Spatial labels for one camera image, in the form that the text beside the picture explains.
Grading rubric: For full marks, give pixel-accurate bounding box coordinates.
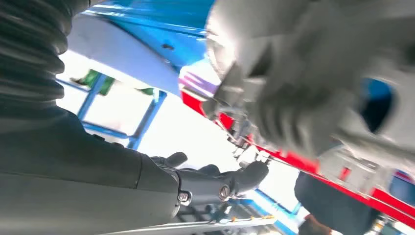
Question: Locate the blue metal shelf rack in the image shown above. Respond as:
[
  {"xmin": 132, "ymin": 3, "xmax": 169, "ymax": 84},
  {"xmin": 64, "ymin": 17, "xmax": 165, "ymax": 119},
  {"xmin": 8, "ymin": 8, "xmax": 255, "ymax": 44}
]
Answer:
[
  {"xmin": 55, "ymin": 72, "xmax": 168, "ymax": 150},
  {"xmin": 81, "ymin": 0, "xmax": 216, "ymax": 73}
]

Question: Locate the person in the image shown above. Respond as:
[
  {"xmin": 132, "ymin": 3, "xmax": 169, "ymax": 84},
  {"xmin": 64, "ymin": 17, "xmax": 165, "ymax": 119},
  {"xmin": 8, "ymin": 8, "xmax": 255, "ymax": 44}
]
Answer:
[{"xmin": 294, "ymin": 171, "xmax": 380, "ymax": 235}]

